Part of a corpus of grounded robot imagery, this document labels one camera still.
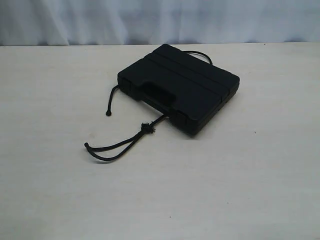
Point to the black plastic carrying case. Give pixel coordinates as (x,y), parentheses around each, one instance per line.
(188,90)

